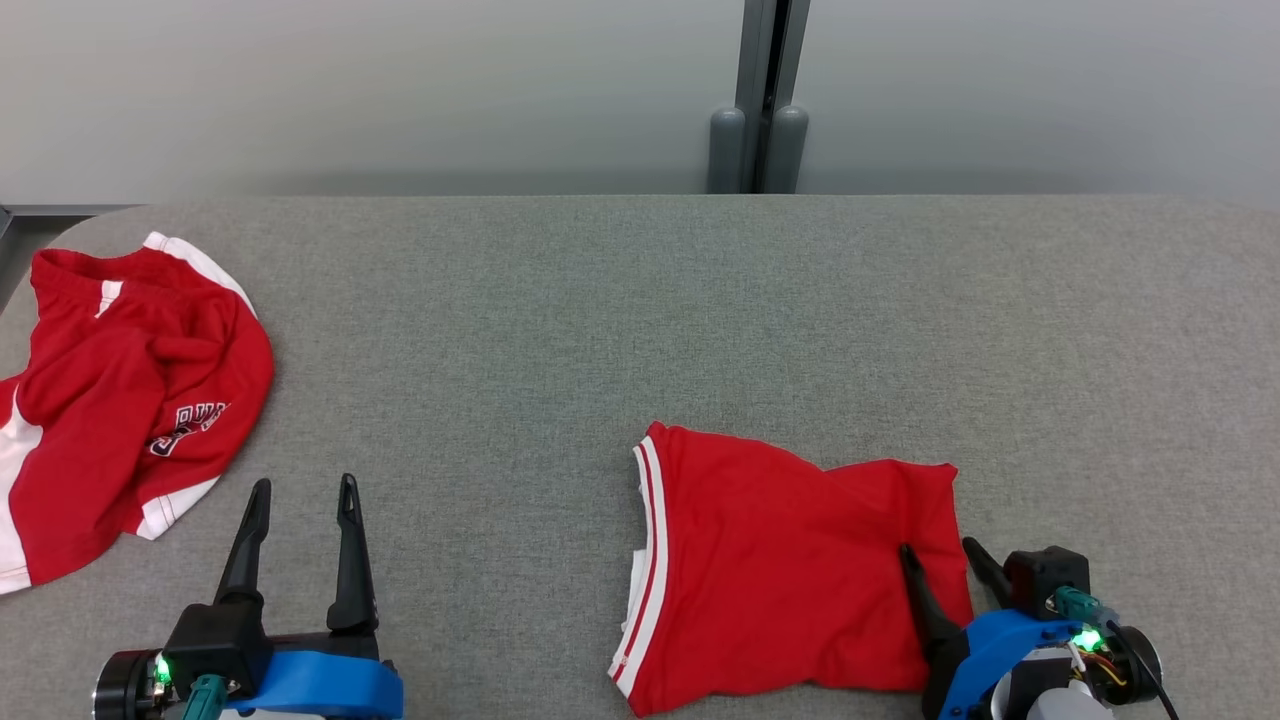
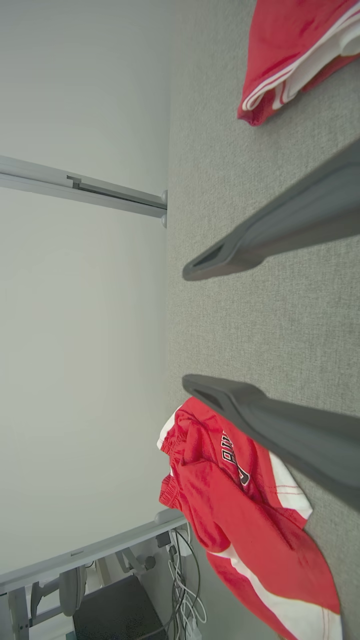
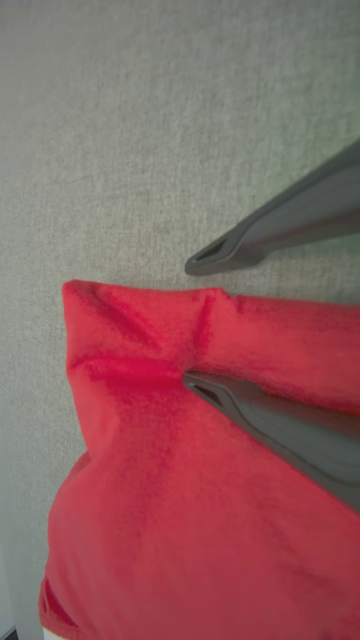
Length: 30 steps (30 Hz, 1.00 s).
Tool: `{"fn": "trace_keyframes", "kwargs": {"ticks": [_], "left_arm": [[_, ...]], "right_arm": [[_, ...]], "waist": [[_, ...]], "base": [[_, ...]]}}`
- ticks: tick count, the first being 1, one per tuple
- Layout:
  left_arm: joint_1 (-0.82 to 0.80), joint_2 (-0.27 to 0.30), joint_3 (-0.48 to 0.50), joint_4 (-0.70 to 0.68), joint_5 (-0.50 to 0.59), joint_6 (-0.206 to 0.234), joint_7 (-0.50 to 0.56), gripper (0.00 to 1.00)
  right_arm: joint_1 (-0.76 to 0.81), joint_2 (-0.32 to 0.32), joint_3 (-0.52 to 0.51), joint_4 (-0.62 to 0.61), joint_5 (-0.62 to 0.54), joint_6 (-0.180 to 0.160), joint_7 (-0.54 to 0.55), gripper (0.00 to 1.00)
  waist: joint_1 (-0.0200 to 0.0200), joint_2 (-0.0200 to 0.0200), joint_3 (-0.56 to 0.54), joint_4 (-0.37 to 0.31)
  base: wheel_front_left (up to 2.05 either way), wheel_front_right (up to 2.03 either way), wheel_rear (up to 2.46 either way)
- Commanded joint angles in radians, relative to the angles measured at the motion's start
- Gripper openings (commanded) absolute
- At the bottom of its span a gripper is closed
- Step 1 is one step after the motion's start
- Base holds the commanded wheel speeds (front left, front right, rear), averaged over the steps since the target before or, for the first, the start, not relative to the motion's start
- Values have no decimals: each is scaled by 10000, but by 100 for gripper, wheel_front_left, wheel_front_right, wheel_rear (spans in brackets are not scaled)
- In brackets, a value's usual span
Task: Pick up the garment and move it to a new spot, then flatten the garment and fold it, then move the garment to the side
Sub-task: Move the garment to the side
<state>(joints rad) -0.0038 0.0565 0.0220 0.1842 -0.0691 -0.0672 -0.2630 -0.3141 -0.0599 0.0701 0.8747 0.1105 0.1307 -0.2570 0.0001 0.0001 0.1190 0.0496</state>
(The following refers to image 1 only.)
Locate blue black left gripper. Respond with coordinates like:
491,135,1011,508
94,473,407,720

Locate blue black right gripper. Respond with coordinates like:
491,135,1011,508
897,536,1167,720

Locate red white jersey shirt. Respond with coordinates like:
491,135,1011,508
607,420,977,719

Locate red shorts with white stripes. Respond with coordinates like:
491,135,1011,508
0,231,277,597

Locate teal plug right black cable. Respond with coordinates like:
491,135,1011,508
1054,587,1183,720

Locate teal plug black cable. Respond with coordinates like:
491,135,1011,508
1054,587,1183,720
184,674,231,720

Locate teal plug left black cable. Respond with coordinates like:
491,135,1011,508
184,674,231,720

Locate grey partition post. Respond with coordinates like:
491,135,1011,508
707,0,810,195

